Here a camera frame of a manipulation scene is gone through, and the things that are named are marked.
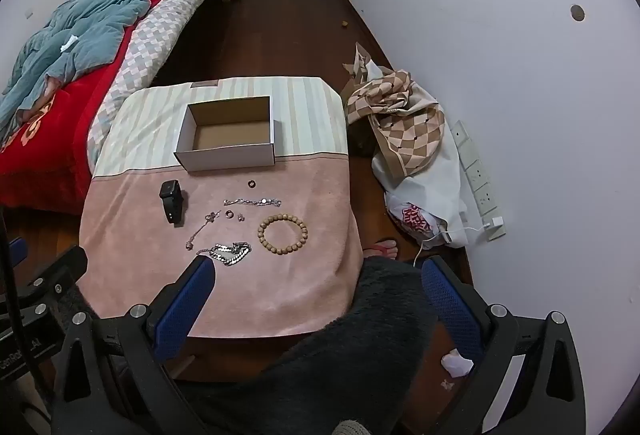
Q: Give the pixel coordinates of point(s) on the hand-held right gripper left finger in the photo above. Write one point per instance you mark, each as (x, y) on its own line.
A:
(185, 310)

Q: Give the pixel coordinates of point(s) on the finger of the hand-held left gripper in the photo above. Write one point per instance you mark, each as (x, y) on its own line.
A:
(65, 272)
(15, 252)

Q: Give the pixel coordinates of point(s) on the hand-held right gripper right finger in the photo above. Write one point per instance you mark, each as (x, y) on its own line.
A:
(450, 300)

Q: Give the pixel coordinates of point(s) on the black smartwatch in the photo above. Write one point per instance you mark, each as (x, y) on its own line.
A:
(170, 191)

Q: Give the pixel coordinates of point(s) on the white cardboard box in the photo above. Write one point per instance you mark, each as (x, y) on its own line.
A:
(225, 160)

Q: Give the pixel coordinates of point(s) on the crumpled white tissue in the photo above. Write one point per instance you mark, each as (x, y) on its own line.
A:
(457, 362)

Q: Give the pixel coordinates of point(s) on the person's foot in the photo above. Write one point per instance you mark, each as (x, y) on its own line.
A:
(382, 249)

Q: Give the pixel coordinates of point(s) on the white charger plug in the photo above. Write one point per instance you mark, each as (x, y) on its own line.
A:
(496, 222)

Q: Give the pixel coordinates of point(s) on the checkered brown cloth pile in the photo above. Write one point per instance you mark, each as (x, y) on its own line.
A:
(430, 195)

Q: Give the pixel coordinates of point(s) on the pink striped table cloth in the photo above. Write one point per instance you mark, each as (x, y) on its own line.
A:
(300, 295)

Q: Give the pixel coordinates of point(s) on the white power strip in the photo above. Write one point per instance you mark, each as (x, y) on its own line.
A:
(475, 175)

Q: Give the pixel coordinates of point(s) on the red blanket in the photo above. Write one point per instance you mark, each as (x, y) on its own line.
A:
(60, 130)

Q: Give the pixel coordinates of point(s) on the beige checkered cloth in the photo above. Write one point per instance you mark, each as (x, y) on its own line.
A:
(400, 100)

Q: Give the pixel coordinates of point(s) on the teal quilt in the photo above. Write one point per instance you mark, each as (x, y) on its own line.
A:
(80, 30)

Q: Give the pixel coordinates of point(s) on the checkered bed sheet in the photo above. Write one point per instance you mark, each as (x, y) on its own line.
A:
(150, 35)

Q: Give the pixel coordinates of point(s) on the round wall hole cover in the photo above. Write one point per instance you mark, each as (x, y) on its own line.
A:
(577, 12)

